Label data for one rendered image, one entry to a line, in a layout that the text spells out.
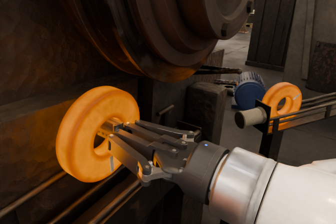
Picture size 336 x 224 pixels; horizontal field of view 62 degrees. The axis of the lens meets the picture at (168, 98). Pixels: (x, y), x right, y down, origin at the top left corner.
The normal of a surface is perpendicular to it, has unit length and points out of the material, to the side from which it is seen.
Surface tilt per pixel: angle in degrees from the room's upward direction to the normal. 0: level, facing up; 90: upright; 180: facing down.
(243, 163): 18
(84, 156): 93
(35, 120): 90
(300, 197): 36
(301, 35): 90
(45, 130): 90
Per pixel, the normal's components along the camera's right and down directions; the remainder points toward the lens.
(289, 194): -0.54, -0.59
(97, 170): 0.83, 0.29
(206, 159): -0.18, -0.65
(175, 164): 0.11, -0.92
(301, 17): -0.73, 0.20
